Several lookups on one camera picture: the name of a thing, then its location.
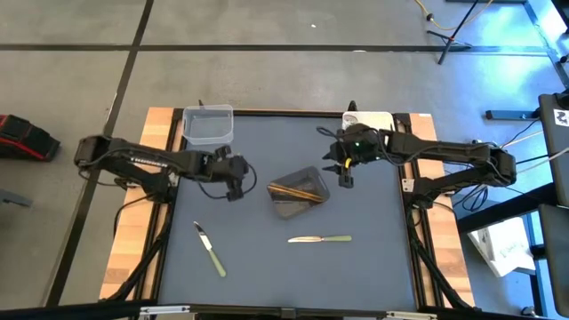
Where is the black table frame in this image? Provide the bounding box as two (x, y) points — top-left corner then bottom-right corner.
(100, 100), (477, 320)

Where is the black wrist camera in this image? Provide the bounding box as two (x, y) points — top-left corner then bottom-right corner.
(225, 179), (245, 203)
(337, 157), (356, 189)

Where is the black panel with white sticker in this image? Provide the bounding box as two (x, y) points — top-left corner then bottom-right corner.
(537, 88), (569, 208)

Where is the clear plastic bin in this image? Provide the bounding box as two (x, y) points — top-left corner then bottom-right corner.
(181, 104), (236, 147)

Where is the red and black case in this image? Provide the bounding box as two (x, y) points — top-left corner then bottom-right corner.
(0, 114), (62, 163)

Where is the black bar with silver brackets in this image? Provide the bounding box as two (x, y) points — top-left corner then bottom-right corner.
(0, 298), (569, 320)

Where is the wooden table side board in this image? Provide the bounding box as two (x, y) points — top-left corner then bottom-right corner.
(98, 106), (177, 302)
(407, 113), (477, 308)

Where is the gold cutlery piece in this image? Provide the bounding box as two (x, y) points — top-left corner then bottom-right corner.
(268, 182), (325, 202)
(271, 187), (325, 204)

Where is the white cardboard box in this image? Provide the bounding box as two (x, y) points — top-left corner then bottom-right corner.
(466, 216), (538, 279)

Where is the black tripod stand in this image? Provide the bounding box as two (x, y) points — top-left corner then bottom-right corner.
(425, 0), (494, 67)

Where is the plain black panel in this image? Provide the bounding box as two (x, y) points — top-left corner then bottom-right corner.
(537, 203), (569, 319)

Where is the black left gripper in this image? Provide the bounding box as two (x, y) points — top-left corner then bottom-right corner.
(206, 144), (251, 185)

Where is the black beam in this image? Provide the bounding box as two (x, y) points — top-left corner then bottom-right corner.
(456, 180), (559, 233)

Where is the grey floor object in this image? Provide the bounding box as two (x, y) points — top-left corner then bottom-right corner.
(0, 188), (34, 208)

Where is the white plastic bin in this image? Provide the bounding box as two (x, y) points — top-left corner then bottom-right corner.
(341, 110), (397, 134)

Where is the yellow cable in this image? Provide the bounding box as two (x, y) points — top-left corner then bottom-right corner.
(413, 0), (495, 31)

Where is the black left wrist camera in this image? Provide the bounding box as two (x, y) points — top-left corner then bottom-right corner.
(225, 179), (245, 203)

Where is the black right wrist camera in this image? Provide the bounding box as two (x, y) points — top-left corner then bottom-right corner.
(337, 157), (356, 189)

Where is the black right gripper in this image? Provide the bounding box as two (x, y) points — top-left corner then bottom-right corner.
(322, 124), (381, 176)

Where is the green-handled knife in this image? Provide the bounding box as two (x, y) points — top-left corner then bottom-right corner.
(287, 235), (353, 244)
(193, 220), (228, 278)

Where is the smoky grey plastic bin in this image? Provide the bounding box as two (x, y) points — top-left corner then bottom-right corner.
(265, 165), (332, 221)

